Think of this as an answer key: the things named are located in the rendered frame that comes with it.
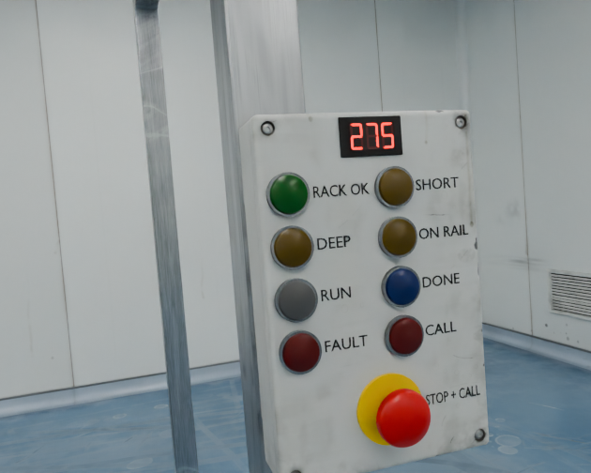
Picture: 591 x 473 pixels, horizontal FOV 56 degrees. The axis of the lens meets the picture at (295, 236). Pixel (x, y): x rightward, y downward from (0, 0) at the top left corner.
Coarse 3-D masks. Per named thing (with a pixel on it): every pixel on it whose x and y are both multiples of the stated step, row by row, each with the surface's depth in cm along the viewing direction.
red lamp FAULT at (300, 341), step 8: (296, 336) 38; (304, 336) 38; (288, 344) 38; (296, 344) 38; (304, 344) 38; (312, 344) 38; (288, 352) 38; (296, 352) 38; (304, 352) 38; (312, 352) 38; (288, 360) 38; (296, 360) 38; (304, 360) 38; (312, 360) 38; (296, 368) 38; (304, 368) 38
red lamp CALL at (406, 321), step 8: (400, 320) 40; (408, 320) 40; (392, 328) 40; (400, 328) 40; (408, 328) 40; (416, 328) 40; (392, 336) 40; (400, 336) 40; (408, 336) 40; (416, 336) 40; (392, 344) 40; (400, 344) 40; (408, 344) 40; (416, 344) 40; (400, 352) 40; (408, 352) 40
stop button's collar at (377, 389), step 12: (372, 384) 40; (384, 384) 40; (396, 384) 40; (408, 384) 41; (360, 396) 40; (372, 396) 40; (384, 396) 40; (432, 396) 42; (444, 396) 42; (360, 408) 40; (372, 408) 40; (360, 420) 40; (372, 420) 40; (372, 432) 40; (384, 444) 40
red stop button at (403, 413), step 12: (396, 396) 38; (408, 396) 38; (420, 396) 39; (384, 408) 38; (396, 408) 38; (408, 408) 38; (420, 408) 38; (384, 420) 38; (396, 420) 38; (408, 420) 38; (420, 420) 38; (384, 432) 38; (396, 432) 38; (408, 432) 38; (420, 432) 38; (396, 444) 38; (408, 444) 38
